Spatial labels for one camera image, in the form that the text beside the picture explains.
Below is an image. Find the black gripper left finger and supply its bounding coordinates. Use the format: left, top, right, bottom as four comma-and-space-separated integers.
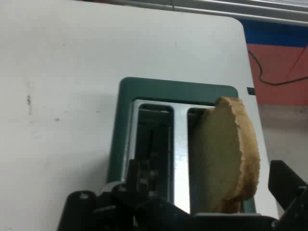
57, 158, 193, 231

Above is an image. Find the dark green two-slot toaster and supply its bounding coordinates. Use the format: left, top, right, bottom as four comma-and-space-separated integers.
105, 76, 263, 217

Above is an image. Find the blue foam floor mat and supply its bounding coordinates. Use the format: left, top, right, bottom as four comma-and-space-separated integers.
242, 19, 308, 47

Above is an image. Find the thin red floor cable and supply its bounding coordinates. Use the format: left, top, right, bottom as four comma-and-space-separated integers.
286, 44, 308, 74

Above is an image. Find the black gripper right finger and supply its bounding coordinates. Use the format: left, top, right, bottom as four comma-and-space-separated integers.
268, 160, 308, 231

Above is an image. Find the red floor mat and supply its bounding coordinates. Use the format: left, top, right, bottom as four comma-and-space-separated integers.
246, 42, 308, 107

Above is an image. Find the black floor cable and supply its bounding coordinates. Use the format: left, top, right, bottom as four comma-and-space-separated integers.
247, 48, 308, 85

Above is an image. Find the toasted bread slice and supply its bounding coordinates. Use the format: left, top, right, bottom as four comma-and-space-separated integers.
191, 96, 262, 215

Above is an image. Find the aluminium frame rail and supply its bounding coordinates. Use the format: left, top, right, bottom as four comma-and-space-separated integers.
170, 0, 308, 25

